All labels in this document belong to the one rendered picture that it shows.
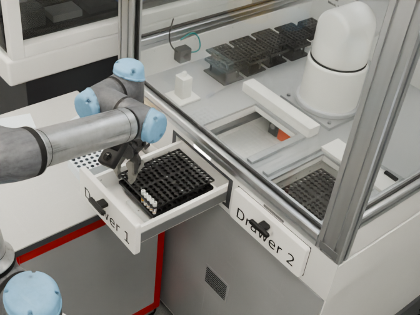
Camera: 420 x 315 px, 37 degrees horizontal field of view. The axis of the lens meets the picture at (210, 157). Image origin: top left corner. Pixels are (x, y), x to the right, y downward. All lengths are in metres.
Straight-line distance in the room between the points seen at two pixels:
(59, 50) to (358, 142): 1.36
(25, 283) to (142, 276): 0.96
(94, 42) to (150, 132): 1.18
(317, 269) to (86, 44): 1.30
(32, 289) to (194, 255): 0.88
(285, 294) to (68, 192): 0.73
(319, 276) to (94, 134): 0.75
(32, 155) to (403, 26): 0.73
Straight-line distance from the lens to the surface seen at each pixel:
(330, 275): 1.66
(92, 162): 2.05
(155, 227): 1.73
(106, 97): 1.43
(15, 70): 2.38
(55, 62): 2.45
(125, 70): 1.49
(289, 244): 1.69
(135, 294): 2.37
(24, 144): 1.14
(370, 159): 1.40
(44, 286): 1.41
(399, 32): 1.26
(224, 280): 2.08
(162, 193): 1.83
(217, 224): 1.96
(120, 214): 1.70
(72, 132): 1.22
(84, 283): 2.14
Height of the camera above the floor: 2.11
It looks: 39 degrees down
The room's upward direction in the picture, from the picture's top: 7 degrees clockwise
